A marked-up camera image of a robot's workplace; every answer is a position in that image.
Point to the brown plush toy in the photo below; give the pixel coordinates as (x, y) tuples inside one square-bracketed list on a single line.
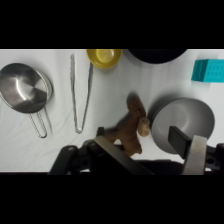
[(131, 130)]

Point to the grey bowl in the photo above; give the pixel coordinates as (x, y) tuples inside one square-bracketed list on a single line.
[(186, 120)]

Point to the blue cube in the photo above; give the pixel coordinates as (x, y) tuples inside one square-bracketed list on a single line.
[(208, 70)]

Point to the black bowl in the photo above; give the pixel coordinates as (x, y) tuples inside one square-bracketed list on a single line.
[(156, 56)]

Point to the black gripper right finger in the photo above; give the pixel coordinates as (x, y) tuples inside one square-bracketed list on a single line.
[(194, 156)]

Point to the yellow cup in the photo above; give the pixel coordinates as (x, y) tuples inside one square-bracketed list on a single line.
[(104, 58)]

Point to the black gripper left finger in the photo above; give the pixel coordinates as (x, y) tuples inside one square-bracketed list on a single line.
[(116, 150)]

